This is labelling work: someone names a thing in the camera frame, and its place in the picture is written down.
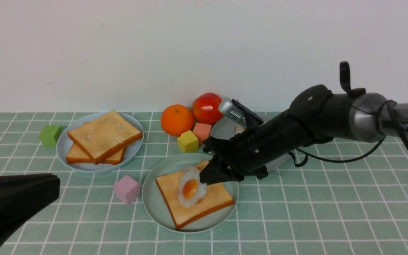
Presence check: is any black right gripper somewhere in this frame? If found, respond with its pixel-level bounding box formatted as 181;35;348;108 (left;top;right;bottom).
199;112;312;185

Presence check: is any toast slice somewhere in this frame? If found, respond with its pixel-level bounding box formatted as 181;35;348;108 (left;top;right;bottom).
156;160;233;228
67;111;143;165
66;144;127;165

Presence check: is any fried egg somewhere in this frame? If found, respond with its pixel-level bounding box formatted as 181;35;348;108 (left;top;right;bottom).
177;166;207;207

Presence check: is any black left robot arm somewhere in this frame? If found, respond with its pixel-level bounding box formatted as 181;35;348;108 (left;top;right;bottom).
0;173;61;247

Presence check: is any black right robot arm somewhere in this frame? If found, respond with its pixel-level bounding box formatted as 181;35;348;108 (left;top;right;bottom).
199;85;408;185

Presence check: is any yellow cube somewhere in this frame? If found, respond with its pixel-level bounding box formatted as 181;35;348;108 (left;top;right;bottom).
177;130;199;153

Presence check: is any salmon pink cube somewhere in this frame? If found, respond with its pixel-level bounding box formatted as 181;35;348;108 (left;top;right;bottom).
192;123;212;145

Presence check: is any grey egg plate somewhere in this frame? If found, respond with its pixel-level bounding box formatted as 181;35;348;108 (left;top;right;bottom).
210;117;290;171

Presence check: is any red tomato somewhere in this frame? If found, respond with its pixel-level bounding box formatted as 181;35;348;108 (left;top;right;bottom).
192;92;223;125

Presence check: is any green plate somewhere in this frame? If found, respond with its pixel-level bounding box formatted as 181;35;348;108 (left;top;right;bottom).
142;152;239;233

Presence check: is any orange fruit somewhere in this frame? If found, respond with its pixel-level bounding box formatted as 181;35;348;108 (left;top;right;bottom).
160;104;195;137

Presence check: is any light blue bread plate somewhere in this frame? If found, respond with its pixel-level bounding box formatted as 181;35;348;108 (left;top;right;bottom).
56;112;144;174

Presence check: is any green cube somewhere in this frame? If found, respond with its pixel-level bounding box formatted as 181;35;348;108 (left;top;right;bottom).
39;125;63;147

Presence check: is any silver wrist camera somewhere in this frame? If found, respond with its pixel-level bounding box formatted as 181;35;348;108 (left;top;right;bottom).
219;97;264;128

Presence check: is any black cable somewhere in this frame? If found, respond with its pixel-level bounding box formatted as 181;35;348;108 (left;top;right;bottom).
289;61;408;185

